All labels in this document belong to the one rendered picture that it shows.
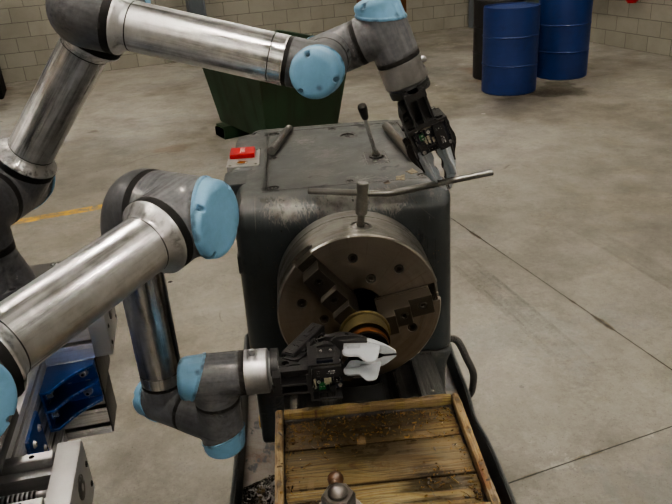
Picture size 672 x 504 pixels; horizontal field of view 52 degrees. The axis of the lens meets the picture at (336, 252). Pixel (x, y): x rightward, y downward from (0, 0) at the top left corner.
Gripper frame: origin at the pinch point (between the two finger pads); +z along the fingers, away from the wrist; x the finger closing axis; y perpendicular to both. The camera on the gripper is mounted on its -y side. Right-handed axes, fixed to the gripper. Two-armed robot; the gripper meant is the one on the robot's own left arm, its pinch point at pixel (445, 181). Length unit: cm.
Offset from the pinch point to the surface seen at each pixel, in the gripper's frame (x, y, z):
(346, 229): -20.2, 1.7, 0.1
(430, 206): -3.7, -11.1, 8.4
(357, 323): -24.3, 16.0, 11.1
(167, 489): -123, -70, 94
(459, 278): 5, -205, 141
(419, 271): -10.9, 4.9, 12.6
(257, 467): -67, -16, 57
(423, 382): -19.6, 0.3, 40.0
